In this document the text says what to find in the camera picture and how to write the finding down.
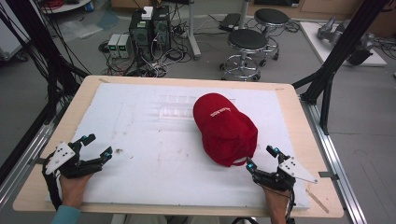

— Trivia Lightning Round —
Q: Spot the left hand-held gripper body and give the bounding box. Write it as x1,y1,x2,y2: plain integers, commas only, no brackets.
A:
42,141,103,180

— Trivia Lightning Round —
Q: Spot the tangle of cables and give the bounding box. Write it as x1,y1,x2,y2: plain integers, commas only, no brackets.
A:
98,18,193,78

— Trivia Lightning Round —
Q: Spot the grey robot device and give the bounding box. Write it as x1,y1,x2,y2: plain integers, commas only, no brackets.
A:
317,15,375,66

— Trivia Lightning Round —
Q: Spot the white platform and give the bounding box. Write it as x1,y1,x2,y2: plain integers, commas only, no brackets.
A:
299,21,389,68

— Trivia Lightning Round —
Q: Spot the white box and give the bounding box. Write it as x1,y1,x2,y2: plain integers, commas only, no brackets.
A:
141,6,155,21

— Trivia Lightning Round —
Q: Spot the round white table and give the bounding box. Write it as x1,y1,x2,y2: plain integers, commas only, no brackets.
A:
39,0,93,15

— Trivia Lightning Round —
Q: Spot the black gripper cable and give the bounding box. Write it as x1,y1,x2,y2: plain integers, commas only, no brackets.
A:
285,186,297,224

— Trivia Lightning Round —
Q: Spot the grey power supply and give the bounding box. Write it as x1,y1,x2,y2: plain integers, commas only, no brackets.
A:
117,34,134,59
106,33,121,59

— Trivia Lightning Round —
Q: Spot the black gripper strap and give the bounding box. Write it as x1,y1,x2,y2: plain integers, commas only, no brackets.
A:
41,161,64,211

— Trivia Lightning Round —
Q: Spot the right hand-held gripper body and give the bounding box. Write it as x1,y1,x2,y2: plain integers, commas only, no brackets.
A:
253,156,318,192

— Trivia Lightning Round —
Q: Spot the black round stool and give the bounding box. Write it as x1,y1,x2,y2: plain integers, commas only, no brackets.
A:
253,7,290,68
219,28,271,83

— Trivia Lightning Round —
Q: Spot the black metal stand with cables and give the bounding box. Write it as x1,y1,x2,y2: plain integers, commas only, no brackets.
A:
0,0,92,126

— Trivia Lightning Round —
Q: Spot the flat black device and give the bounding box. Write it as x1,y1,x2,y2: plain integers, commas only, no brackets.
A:
218,12,242,33

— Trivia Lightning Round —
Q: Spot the thin wooden stick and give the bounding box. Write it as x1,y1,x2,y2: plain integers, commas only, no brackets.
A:
305,189,331,215

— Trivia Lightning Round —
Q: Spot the white foam mat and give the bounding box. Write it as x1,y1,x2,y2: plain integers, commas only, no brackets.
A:
46,82,311,210

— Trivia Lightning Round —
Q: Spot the black computer tower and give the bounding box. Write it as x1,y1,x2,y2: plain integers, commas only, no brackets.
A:
128,8,155,63
151,5,173,51

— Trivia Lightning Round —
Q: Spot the person's left hand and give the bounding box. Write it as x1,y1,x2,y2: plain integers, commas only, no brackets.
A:
59,173,94,207

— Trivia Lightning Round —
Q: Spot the aluminium rail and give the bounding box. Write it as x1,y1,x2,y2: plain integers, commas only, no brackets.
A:
299,95,369,224
0,119,57,204

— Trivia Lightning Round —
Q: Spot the person's right hand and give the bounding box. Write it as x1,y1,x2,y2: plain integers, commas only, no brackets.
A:
262,186,291,219

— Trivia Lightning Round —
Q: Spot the red baseball cap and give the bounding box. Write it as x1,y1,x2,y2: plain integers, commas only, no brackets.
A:
192,92,259,168

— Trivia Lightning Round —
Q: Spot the grey metal table leg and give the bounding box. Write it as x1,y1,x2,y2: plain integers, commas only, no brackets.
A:
186,0,203,61

